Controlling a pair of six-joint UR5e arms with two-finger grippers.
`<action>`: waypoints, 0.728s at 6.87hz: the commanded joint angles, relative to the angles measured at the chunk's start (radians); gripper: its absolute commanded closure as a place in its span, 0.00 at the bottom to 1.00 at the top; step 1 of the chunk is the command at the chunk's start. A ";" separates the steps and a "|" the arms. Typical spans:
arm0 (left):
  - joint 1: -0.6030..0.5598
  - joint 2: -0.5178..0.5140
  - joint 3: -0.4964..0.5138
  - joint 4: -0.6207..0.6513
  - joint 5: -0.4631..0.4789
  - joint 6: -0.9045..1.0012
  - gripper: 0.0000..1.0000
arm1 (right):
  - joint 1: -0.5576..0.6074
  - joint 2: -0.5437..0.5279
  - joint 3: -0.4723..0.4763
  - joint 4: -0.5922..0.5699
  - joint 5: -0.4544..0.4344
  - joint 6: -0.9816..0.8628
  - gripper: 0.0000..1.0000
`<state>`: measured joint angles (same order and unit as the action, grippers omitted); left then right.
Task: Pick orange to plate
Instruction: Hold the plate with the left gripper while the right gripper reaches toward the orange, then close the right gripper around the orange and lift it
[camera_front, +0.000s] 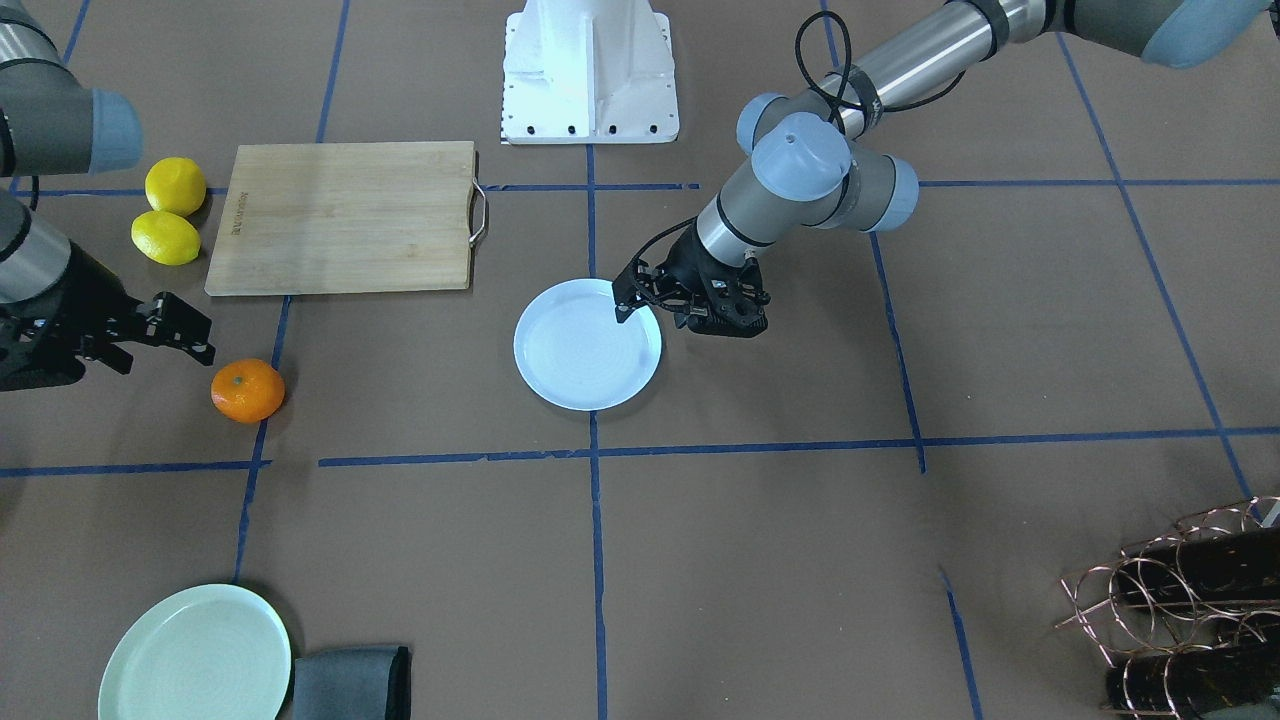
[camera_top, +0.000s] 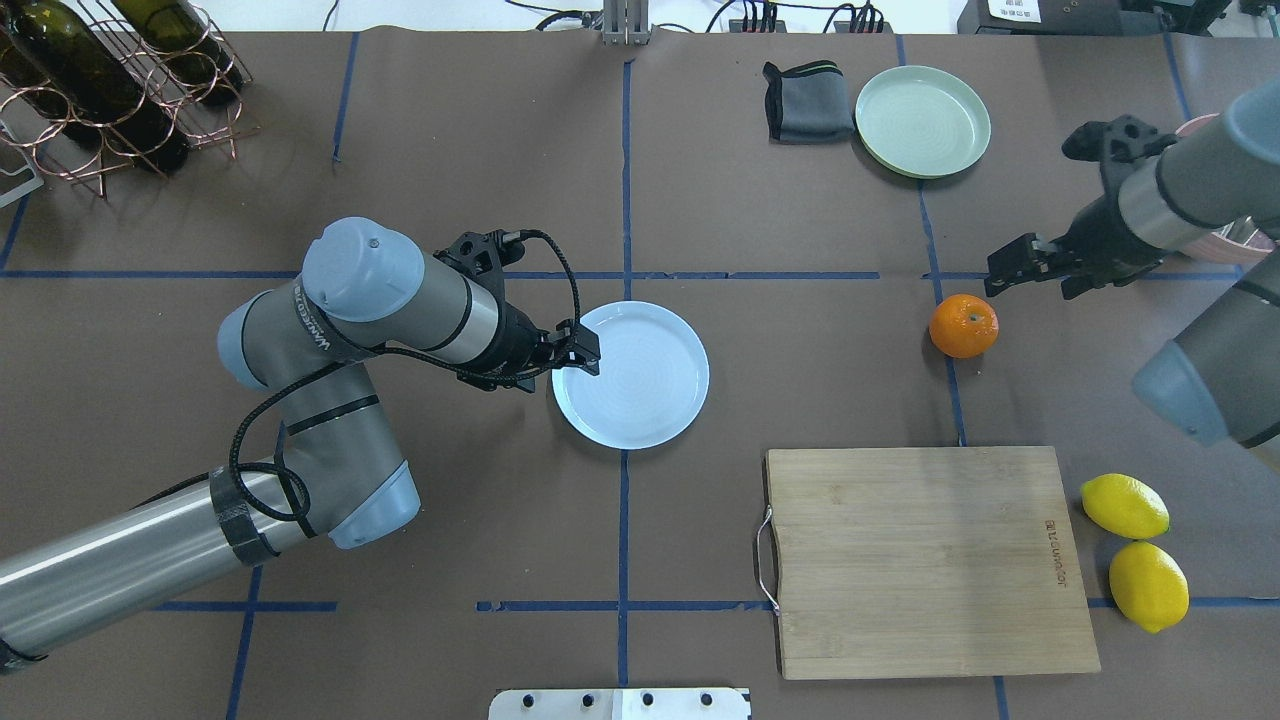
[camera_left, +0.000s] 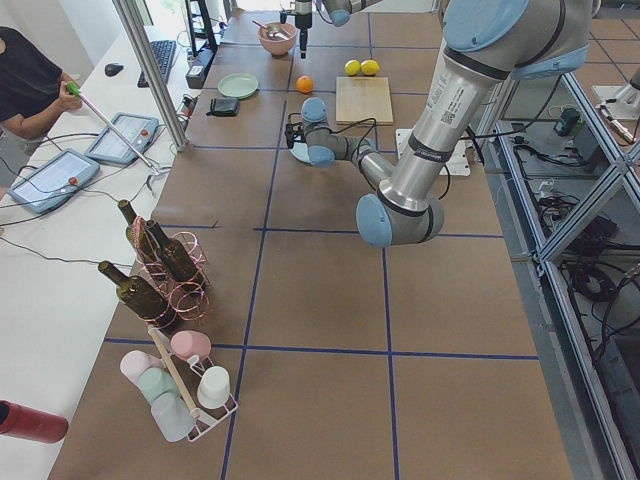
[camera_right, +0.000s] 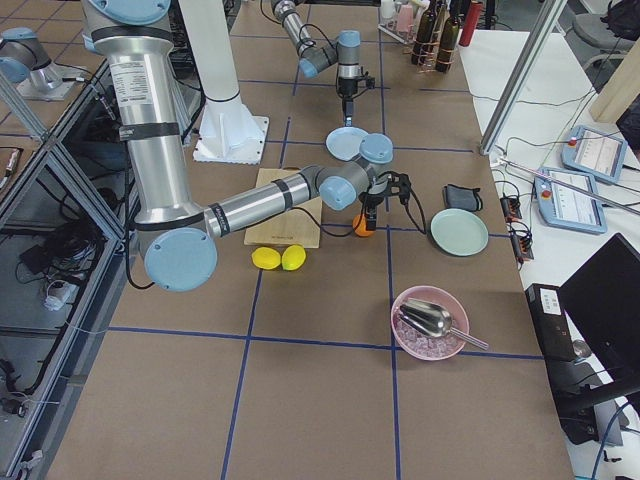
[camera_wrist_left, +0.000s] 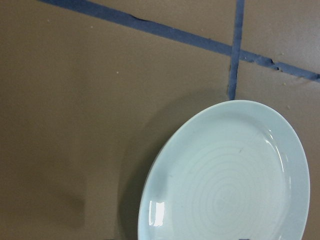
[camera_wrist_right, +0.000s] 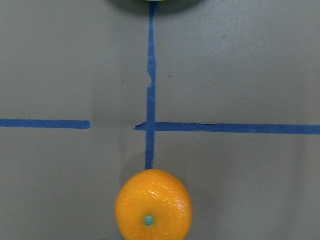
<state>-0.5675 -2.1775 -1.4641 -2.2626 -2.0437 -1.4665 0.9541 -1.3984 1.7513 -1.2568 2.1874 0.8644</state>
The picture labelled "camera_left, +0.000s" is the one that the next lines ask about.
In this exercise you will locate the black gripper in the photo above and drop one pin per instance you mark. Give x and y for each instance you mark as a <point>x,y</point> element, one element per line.
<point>299,134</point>
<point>302,16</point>

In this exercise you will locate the light blue plate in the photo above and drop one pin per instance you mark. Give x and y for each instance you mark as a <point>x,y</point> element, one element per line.
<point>300,152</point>

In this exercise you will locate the orange fruit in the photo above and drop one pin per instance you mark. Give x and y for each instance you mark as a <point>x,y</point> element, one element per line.
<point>304,84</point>

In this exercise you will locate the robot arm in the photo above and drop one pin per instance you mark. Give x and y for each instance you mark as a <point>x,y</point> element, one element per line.
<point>484,43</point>
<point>339,13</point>

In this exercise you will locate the light green plate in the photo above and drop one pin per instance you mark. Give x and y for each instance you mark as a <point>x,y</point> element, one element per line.
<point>238,85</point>

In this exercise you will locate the metal ice scoop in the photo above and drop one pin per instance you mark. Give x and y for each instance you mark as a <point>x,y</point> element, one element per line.
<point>273,32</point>

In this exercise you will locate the pink bowl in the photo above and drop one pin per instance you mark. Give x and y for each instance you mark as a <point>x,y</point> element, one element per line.
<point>280,47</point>

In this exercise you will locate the bamboo cutting board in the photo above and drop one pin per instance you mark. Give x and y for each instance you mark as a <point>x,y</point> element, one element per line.
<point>358,98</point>

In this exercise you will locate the grey folded cloth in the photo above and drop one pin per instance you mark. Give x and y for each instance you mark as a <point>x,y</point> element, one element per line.
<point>223,107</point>

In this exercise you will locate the upper yellow lemon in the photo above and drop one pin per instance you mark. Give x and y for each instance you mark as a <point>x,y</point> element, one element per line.
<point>352,67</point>

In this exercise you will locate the yellow lemon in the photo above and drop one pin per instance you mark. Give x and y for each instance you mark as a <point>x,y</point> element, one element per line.
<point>352,67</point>
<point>369,67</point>

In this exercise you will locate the lower yellow lemon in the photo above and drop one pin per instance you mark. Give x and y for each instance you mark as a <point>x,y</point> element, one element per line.
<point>369,67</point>

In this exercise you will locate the black monitor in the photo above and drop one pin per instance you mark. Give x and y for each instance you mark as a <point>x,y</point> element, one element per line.
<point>201,16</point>

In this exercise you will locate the black computer box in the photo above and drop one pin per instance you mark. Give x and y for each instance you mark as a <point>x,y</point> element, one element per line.
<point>198,68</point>

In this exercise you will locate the black keyboard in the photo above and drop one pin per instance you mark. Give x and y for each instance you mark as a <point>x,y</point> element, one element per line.
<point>164,51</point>

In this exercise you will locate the black computer mouse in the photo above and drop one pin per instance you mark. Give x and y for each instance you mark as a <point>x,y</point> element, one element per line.
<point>112,69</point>

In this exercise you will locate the metal reach stick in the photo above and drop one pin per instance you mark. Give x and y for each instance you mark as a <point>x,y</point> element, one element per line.
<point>154,166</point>

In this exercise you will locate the dark green wine bottle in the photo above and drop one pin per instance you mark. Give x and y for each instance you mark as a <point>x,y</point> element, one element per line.
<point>143,299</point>

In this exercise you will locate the near teach pendant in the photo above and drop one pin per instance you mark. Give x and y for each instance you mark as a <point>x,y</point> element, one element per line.
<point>49,186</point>

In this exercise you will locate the person in black shirt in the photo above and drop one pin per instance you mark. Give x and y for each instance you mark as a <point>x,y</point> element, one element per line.
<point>34,91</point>

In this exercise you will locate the white cup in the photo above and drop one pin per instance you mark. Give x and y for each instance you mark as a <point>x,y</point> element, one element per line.
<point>214,388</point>

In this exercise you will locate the pale pink cup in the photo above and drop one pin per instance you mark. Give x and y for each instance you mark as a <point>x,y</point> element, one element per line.
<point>134,363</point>

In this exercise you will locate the pale green cup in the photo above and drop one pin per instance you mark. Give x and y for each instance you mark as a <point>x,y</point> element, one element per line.
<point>154,382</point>

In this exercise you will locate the grey blue cup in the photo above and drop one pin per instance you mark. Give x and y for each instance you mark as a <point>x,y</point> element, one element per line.
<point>172,417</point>

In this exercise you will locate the red bottle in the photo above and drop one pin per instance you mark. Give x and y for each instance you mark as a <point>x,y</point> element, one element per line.
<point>23,422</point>

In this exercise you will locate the aluminium frame post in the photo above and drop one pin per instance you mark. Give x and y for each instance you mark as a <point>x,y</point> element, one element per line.
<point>133,25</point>

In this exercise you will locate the copper wire bottle rack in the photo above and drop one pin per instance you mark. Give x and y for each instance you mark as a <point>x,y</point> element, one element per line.
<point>190,300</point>

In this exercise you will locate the white wire cup rack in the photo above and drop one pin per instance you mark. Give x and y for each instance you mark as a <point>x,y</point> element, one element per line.
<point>187,375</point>

